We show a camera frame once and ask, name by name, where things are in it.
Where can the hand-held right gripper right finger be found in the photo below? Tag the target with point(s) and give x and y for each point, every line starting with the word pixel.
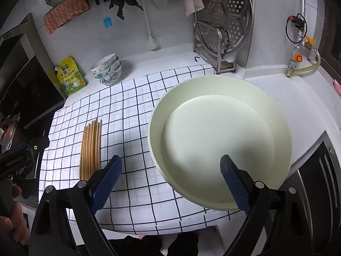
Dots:
pixel 237 184

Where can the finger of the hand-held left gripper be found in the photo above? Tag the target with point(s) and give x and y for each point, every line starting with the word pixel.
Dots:
pixel 40 141
pixel 18 148

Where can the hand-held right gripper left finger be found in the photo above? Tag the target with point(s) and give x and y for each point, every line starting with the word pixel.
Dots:
pixel 106 181

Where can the bundle of wooden chopsticks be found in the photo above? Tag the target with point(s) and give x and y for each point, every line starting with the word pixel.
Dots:
pixel 89 152

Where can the cream round basin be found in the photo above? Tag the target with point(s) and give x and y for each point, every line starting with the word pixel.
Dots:
pixel 213 128

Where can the person's left hand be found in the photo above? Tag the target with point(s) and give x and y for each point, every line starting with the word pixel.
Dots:
pixel 16 218

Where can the black gas stove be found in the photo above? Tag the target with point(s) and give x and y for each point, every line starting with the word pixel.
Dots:
pixel 29 85

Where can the yellow green seasoning pouch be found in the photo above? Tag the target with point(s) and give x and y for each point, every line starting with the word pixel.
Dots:
pixel 70 78

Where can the black checkered white cloth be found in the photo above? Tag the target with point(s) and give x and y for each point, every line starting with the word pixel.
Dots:
pixel 128 106

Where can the person's dark clothing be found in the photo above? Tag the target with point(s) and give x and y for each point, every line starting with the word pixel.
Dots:
pixel 159 244

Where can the stainless steel appliance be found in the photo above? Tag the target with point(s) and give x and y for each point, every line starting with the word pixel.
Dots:
pixel 319 170

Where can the blue patterned white bowl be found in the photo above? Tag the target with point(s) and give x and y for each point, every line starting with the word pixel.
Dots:
pixel 113 72
pixel 102 62
pixel 112 81

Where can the stainless steel plate rack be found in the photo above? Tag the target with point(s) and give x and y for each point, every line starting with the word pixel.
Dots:
pixel 226 66

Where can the orange wavy dishcloth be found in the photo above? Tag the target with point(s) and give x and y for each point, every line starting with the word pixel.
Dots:
pixel 64 12

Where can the orange-capped gas fitting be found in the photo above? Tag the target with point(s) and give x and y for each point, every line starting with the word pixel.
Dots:
pixel 297 58

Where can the pink soap dish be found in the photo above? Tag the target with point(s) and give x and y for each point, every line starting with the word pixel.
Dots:
pixel 337 86

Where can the white bottle brush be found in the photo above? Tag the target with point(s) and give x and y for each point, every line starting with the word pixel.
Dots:
pixel 153 44

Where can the small perforated steel steamer plate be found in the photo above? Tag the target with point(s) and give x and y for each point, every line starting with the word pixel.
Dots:
pixel 210 36

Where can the dark hanging rag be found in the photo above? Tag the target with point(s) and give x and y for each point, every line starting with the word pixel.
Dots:
pixel 121 2

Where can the black red-button gas device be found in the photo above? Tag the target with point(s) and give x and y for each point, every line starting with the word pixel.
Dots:
pixel 297 20

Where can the large perforated steel steamer plate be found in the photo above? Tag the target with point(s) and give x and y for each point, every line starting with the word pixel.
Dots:
pixel 234 5

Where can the blue wall hook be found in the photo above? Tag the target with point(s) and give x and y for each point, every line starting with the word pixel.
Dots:
pixel 107 22

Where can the dark window frame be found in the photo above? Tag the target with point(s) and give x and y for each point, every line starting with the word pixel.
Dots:
pixel 331 32

